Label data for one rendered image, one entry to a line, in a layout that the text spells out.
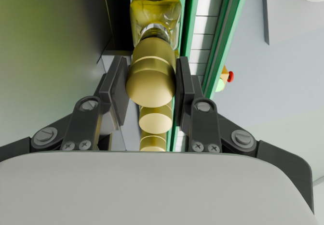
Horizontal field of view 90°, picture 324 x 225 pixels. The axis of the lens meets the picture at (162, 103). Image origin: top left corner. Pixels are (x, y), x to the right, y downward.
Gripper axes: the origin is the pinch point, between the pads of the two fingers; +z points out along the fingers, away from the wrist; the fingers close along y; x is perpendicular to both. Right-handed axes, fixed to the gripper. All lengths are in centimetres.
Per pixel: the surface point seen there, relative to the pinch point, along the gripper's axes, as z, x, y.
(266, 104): 60, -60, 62
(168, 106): 3.3, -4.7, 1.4
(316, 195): 112, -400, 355
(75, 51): 14.1, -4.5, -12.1
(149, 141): 2.5, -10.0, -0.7
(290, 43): 60, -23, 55
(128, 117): 30.0, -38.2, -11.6
